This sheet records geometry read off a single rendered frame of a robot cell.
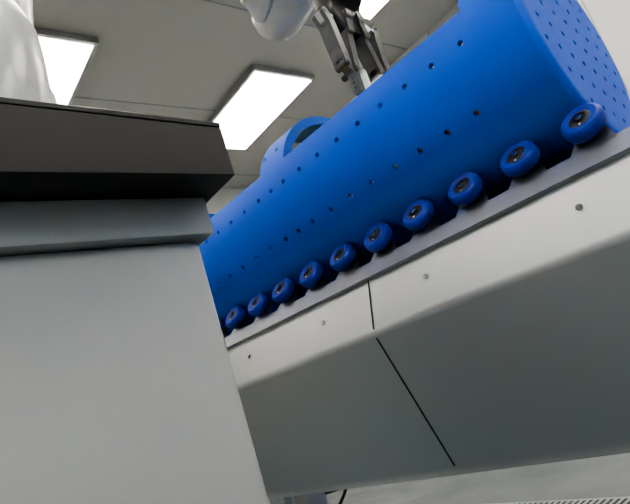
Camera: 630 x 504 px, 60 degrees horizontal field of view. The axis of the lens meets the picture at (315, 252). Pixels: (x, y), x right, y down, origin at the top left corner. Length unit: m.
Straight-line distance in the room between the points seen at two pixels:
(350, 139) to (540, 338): 0.35
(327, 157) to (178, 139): 0.32
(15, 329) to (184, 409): 0.15
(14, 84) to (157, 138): 0.20
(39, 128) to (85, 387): 0.20
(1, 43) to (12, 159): 0.24
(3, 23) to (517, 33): 0.54
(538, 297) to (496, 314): 0.05
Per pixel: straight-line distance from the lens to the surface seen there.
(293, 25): 1.12
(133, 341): 0.49
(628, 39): 4.38
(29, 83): 0.67
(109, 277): 0.50
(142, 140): 0.50
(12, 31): 0.70
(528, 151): 0.65
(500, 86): 0.66
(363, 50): 0.92
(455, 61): 0.68
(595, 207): 0.61
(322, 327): 0.83
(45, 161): 0.46
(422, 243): 0.72
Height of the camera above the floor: 0.79
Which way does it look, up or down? 14 degrees up
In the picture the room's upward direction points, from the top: 18 degrees counter-clockwise
